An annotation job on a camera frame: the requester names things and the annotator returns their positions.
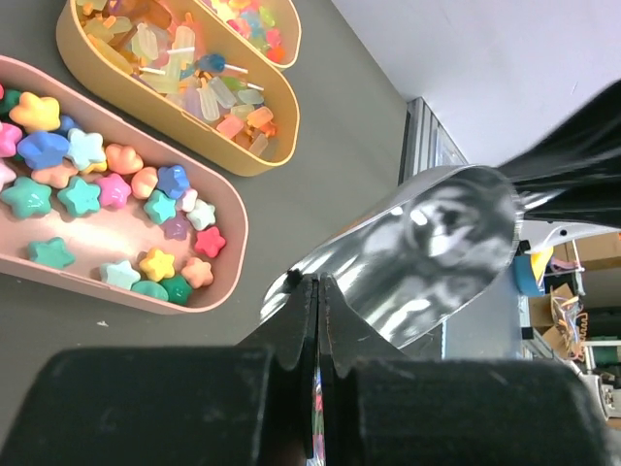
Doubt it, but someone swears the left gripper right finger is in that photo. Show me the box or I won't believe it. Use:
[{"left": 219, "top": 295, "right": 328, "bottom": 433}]
[{"left": 317, "top": 275, "right": 413, "bottom": 459}]

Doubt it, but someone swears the pink tray of block candies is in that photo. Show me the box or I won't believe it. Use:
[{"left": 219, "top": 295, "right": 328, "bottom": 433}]
[{"left": 1, "top": 57, "right": 248, "bottom": 315}]

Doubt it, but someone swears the silver metal scoop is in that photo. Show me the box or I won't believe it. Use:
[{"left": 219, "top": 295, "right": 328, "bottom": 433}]
[{"left": 259, "top": 164, "right": 525, "bottom": 457}]

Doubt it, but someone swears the yellow tray of popsicle candies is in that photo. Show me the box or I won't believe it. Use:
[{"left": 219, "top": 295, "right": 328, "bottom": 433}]
[{"left": 56, "top": 1, "right": 300, "bottom": 177}]

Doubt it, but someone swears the orange tray of star candies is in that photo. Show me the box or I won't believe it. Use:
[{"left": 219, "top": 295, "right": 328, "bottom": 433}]
[{"left": 200, "top": 0, "right": 302, "bottom": 71}]

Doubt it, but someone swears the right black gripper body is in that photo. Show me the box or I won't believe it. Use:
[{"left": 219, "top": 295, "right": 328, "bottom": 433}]
[{"left": 499, "top": 81, "right": 620, "bottom": 229}]

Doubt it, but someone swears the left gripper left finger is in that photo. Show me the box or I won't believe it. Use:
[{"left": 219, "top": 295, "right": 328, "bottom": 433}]
[{"left": 238, "top": 273, "right": 317, "bottom": 459}]

